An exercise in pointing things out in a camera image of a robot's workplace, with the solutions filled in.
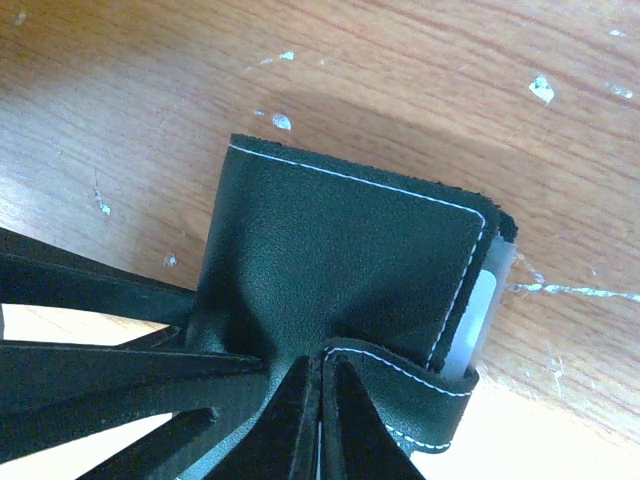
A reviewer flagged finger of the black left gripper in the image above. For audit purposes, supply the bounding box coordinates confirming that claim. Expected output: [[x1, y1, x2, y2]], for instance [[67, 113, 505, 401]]
[[1, 341, 269, 479], [1, 228, 195, 345]]

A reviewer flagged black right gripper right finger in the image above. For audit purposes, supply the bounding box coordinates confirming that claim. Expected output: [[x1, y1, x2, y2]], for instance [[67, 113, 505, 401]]
[[320, 357, 422, 479]]

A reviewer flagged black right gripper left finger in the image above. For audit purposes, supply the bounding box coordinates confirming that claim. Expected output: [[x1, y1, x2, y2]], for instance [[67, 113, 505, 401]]
[[206, 356, 320, 479]]

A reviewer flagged black card holder wallet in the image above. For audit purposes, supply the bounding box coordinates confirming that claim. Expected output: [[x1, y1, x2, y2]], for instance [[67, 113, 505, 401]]
[[186, 134, 518, 454]]

